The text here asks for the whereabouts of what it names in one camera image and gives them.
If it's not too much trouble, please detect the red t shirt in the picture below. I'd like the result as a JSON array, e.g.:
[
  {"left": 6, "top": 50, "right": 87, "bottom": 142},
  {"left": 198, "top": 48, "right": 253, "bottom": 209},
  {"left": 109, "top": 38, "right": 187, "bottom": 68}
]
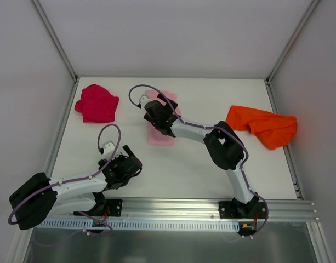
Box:
[{"left": 74, "top": 84, "right": 119, "bottom": 123}]

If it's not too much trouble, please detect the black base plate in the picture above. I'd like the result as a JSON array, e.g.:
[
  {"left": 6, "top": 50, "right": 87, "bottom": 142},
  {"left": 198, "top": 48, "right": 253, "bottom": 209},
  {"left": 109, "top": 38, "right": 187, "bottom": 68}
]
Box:
[
  {"left": 93, "top": 199, "right": 123, "bottom": 217},
  {"left": 218, "top": 200, "right": 267, "bottom": 219}
]

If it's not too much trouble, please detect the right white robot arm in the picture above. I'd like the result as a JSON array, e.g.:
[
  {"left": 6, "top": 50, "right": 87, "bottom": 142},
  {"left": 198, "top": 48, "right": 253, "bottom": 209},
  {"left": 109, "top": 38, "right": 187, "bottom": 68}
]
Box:
[{"left": 139, "top": 95, "right": 259, "bottom": 218}]

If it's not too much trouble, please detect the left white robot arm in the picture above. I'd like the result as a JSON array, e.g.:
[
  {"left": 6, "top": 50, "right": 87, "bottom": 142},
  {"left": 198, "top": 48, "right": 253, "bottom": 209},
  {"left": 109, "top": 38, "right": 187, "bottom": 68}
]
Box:
[{"left": 8, "top": 145, "right": 143, "bottom": 230}]

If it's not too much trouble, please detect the aluminium frame post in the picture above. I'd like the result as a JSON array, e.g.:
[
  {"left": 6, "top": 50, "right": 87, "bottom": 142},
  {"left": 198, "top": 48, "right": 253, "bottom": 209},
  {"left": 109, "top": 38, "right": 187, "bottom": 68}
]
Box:
[
  {"left": 265, "top": 0, "right": 321, "bottom": 83},
  {"left": 30, "top": 0, "right": 78, "bottom": 81}
]

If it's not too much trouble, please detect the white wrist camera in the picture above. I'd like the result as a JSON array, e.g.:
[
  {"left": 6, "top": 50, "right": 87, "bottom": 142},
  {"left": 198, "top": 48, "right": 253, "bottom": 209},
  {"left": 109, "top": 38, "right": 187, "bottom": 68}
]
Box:
[
  {"left": 99, "top": 141, "right": 115, "bottom": 155},
  {"left": 138, "top": 94, "right": 151, "bottom": 110}
]

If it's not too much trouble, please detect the aluminium side rail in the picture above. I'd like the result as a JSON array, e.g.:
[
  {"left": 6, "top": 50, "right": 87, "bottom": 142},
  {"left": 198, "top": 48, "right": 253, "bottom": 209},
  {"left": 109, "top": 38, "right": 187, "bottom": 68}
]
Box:
[
  {"left": 264, "top": 79, "right": 304, "bottom": 200},
  {"left": 44, "top": 77, "right": 79, "bottom": 178}
]

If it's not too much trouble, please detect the right aluminium side rail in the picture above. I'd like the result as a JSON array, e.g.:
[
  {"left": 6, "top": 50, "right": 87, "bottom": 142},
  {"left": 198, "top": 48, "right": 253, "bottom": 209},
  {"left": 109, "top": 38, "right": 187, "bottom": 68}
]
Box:
[{"left": 264, "top": 79, "right": 304, "bottom": 200}]

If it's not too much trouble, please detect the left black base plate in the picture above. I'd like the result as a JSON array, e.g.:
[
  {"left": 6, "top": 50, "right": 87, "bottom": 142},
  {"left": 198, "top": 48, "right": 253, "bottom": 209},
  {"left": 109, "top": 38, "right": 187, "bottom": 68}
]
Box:
[{"left": 93, "top": 199, "right": 123, "bottom": 217}]

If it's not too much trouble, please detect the left aluminium frame post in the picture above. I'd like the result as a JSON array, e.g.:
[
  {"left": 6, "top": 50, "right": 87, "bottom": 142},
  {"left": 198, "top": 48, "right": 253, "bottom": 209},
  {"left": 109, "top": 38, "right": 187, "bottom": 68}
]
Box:
[{"left": 30, "top": 0, "right": 78, "bottom": 81}]

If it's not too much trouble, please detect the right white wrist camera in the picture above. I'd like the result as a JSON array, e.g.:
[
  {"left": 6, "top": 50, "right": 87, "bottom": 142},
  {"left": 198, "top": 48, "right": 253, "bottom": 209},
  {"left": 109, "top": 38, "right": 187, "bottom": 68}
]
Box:
[{"left": 138, "top": 94, "right": 151, "bottom": 110}]

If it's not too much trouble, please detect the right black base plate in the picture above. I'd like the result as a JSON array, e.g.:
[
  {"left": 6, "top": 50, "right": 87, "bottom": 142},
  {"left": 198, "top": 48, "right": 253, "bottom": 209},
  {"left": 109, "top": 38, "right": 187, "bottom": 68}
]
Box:
[{"left": 218, "top": 200, "right": 267, "bottom": 219}]

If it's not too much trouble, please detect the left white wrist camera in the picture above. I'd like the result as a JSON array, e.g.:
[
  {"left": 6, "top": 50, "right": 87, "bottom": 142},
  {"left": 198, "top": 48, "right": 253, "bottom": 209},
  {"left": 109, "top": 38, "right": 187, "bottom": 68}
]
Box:
[{"left": 99, "top": 141, "right": 115, "bottom": 155}]

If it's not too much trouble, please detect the pink t shirt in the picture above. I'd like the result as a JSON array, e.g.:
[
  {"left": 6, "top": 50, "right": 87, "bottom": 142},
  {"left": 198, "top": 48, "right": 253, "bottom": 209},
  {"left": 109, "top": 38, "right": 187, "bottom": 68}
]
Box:
[{"left": 145, "top": 89, "right": 181, "bottom": 146}]

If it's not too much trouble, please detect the orange t shirt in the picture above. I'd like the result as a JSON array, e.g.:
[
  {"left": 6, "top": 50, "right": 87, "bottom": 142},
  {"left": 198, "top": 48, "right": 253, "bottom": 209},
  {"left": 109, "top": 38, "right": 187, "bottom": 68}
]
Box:
[{"left": 226, "top": 105, "right": 297, "bottom": 150}]

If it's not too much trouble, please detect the right aluminium frame post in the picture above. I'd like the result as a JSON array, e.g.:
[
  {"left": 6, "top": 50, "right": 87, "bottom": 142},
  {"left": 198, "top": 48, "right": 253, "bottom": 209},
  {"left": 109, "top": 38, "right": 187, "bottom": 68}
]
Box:
[{"left": 265, "top": 0, "right": 321, "bottom": 83}]

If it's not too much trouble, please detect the aluminium front rail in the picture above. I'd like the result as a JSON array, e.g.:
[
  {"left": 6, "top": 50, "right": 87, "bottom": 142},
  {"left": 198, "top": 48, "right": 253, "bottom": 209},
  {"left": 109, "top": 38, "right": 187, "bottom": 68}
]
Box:
[{"left": 22, "top": 195, "right": 320, "bottom": 221}]

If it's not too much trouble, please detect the white slotted cable duct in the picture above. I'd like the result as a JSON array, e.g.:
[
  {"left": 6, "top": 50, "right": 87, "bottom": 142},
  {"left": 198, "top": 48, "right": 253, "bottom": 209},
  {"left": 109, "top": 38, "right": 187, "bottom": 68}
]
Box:
[{"left": 37, "top": 218, "right": 240, "bottom": 232}]

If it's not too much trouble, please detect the left aluminium side rail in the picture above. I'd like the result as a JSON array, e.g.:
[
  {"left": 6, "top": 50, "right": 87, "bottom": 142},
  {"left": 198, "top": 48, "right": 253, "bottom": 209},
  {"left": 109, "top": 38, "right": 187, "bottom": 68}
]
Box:
[{"left": 44, "top": 77, "right": 79, "bottom": 178}]

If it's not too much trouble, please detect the purple cable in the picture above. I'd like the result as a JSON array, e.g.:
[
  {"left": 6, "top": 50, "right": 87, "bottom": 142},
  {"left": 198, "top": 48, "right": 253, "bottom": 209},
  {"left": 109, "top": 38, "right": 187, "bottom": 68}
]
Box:
[
  {"left": 8, "top": 123, "right": 122, "bottom": 238},
  {"left": 128, "top": 84, "right": 269, "bottom": 237}
]

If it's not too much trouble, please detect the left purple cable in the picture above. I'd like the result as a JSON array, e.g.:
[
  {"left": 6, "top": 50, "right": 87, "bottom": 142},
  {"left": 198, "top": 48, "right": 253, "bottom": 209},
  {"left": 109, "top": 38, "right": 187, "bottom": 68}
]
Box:
[{"left": 8, "top": 123, "right": 122, "bottom": 238}]

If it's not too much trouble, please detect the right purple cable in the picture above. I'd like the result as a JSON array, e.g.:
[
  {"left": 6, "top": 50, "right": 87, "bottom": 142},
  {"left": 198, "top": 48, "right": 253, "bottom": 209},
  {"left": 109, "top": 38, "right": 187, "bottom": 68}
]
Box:
[{"left": 128, "top": 84, "right": 269, "bottom": 237}]

